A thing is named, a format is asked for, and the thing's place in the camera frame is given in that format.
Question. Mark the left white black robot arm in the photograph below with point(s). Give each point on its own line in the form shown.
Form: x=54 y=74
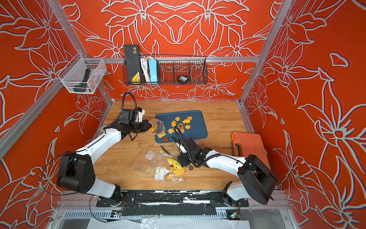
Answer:
x=76 y=171

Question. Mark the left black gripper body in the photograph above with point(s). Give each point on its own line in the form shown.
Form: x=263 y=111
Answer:
x=136 y=127

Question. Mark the dark green tool handle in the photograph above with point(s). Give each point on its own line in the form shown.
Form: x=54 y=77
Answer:
x=81 y=87

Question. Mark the teal plastic tray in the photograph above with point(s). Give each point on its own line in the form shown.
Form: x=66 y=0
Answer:
x=190 y=123

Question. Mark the clear acrylic wall bin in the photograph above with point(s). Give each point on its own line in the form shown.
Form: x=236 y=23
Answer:
x=73 y=72

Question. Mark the yellow square cookie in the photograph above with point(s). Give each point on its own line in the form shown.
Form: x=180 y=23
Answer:
x=162 y=135

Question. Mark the orange plastic tool case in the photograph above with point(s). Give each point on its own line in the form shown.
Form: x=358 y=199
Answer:
x=245 y=144

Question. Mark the small black round device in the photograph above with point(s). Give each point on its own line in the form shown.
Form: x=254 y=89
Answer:
x=182 y=80

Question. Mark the brown star cookie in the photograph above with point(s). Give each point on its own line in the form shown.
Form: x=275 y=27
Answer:
x=165 y=139

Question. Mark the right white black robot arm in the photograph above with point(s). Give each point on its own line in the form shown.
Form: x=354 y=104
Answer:
x=250 y=165

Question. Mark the black box yellow label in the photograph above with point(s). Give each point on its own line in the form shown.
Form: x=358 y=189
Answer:
x=133 y=65

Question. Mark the brown heart ring cookie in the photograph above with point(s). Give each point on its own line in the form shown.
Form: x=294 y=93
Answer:
x=180 y=126

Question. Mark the metal kitchen tongs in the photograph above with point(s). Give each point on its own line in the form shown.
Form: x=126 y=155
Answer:
x=173 y=156

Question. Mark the black wire wall basket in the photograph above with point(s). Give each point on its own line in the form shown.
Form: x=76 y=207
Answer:
x=170 y=67

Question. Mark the black mounting base rail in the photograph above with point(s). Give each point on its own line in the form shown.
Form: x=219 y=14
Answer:
x=214 y=198

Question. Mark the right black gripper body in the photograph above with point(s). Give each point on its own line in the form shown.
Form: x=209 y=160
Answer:
x=186 y=160

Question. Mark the clear bag yellow dog print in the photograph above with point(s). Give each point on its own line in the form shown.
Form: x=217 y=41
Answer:
x=158 y=125

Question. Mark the light blue box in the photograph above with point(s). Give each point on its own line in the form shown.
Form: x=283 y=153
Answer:
x=153 y=71

